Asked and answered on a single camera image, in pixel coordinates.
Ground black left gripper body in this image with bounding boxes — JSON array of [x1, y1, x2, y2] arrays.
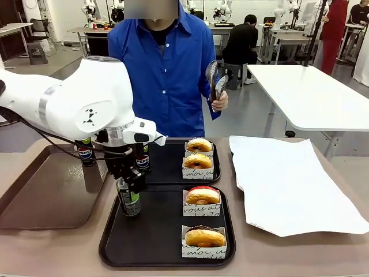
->
[[102, 144, 137, 180]]

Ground black Pepsi can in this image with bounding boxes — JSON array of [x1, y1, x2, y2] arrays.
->
[[74, 137, 97, 168], [134, 142, 152, 174]]

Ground black Pepsi can text side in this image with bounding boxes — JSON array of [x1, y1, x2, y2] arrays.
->
[[115, 177, 142, 218]]

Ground metal serving tongs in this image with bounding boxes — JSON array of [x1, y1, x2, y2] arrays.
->
[[205, 60, 229, 113]]

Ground person's left forearm blue sleeve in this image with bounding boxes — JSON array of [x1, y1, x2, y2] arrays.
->
[[205, 95, 223, 121]]

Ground person's left hand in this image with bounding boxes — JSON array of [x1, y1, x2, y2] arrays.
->
[[208, 90, 229, 113]]

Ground black plastic serving tray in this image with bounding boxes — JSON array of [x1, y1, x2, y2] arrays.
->
[[99, 185, 237, 268], [143, 137, 222, 186]]

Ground brown plastic serving tray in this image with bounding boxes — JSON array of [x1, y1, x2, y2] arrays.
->
[[0, 143, 110, 231]]

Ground person torso in blue shirt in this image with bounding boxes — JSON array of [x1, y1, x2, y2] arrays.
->
[[107, 0, 223, 139]]

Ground background workbench with dark panel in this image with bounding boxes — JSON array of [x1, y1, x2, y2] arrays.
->
[[67, 27, 116, 58]]

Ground grey plastic stool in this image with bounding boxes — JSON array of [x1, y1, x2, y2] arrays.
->
[[27, 42, 49, 66], [224, 62, 249, 91]]

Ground white paper sheet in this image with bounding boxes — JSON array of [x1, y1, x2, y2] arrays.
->
[[228, 135, 369, 238]]

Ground black office chair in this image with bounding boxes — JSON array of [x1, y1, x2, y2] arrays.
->
[[28, 17, 57, 57]]

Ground seated person in black clothes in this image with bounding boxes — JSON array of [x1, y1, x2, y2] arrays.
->
[[221, 14, 259, 85]]

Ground white table with metal legs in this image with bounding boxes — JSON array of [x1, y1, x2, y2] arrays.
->
[[246, 63, 369, 162]]

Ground grey background work table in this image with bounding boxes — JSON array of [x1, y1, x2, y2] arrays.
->
[[258, 23, 321, 65]]

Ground black slanted pole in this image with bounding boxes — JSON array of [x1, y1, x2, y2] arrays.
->
[[305, 0, 331, 68]]

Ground standing person in red dress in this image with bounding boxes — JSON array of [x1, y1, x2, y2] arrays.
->
[[312, 0, 350, 76]]

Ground white fabric cover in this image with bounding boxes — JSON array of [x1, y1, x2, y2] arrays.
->
[[352, 28, 369, 88]]

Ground standing person in black top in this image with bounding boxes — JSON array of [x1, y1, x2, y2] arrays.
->
[[345, 2, 369, 37]]

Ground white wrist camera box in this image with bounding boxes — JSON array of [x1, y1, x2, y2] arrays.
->
[[122, 116, 167, 147]]

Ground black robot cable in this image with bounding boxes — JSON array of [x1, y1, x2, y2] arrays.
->
[[0, 106, 134, 162]]

